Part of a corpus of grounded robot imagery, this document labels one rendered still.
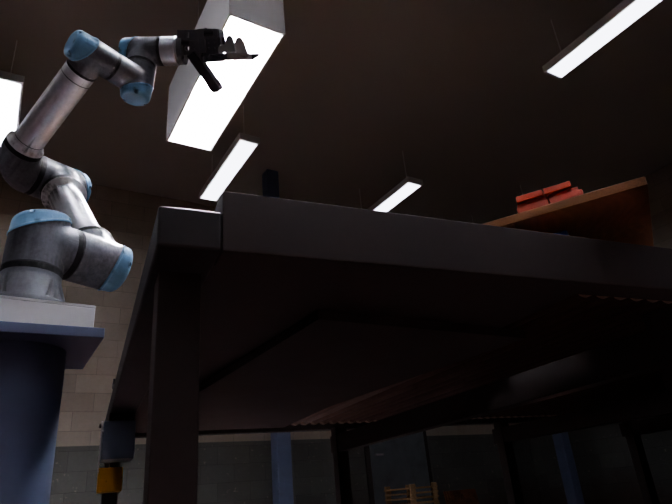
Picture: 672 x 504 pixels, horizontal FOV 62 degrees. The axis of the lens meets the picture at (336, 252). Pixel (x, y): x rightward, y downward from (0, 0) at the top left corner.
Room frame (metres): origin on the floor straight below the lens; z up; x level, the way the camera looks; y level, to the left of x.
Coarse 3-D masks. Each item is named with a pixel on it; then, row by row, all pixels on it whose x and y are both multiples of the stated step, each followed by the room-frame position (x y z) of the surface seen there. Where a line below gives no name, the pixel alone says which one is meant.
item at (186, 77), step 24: (216, 0) 2.41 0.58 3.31; (240, 0) 2.27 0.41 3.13; (264, 0) 2.35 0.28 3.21; (216, 24) 2.41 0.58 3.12; (264, 24) 2.35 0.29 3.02; (264, 48) 2.63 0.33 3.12; (192, 72) 2.80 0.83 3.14; (240, 72) 2.97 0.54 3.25; (168, 96) 3.32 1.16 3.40; (216, 96) 3.38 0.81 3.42; (240, 96) 2.97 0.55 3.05; (168, 120) 3.29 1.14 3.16; (192, 120) 3.41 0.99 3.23; (216, 120) 3.38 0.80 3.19; (192, 144) 3.42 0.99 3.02
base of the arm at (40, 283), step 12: (12, 264) 1.00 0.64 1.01; (24, 264) 1.00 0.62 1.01; (36, 264) 1.01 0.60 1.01; (48, 264) 1.03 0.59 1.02; (0, 276) 1.00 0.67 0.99; (12, 276) 0.99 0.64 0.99; (24, 276) 1.00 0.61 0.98; (36, 276) 1.01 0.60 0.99; (48, 276) 1.03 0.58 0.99; (60, 276) 1.06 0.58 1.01; (0, 288) 1.00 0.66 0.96; (12, 288) 0.98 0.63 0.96; (24, 288) 0.99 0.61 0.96; (36, 288) 1.00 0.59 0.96; (48, 288) 1.02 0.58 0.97; (60, 288) 1.06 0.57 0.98; (60, 300) 1.05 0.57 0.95
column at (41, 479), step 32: (0, 352) 0.97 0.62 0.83; (32, 352) 0.99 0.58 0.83; (64, 352) 1.07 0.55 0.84; (0, 384) 0.97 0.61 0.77; (32, 384) 1.00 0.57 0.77; (0, 416) 0.97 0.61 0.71; (32, 416) 1.01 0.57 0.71; (0, 448) 0.98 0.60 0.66; (32, 448) 1.01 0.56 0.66; (0, 480) 0.98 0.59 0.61; (32, 480) 1.02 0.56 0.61
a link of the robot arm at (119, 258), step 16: (48, 160) 1.26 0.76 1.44; (48, 176) 1.26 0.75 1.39; (64, 176) 1.26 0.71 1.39; (80, 176) 1.33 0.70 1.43; (32, 192) 1.28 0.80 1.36; (48, 192) 1.26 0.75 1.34; (64, 192) 1.24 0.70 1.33; (80, 192) 1.29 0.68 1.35; (48, 208) 1.30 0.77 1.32; (64, 208) 1.21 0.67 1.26; (80, 208) 1.22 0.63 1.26; (80, 224) 1.18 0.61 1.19; (96, 224) 1.21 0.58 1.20; (96, 240) 1.11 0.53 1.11; (112, 240) 1.16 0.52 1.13; (96, 256) 1.11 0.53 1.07; (112, 256) 1.14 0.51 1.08; (128, 256) 1.17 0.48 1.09; (80, 272) 1.11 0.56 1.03; (96, 272) 1.13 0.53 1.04; (112, 272) 1.15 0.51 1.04; (128, 272) 1.18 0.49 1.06; (96, 288) 1.19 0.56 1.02; (112, 288) 1.19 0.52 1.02
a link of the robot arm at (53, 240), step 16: (16, 224) 1.00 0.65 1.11; (32, 224) 1.00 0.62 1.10; (48, 224) 1.02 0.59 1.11; (64, 224) 1.05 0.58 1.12; (16, 240) 1.00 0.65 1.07; (32, 240) 1.00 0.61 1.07; (48, 240) 1.02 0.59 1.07; (64, 240) 1.05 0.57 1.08; (80, 240) 1.08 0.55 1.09; (16, 256) 1.00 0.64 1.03; (32, 256) 1.00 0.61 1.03; (48, 256) 1.02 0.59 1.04; (64, 256) 1.06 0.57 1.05; (80, 256) 1.08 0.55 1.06; (64, 272) 1.09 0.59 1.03
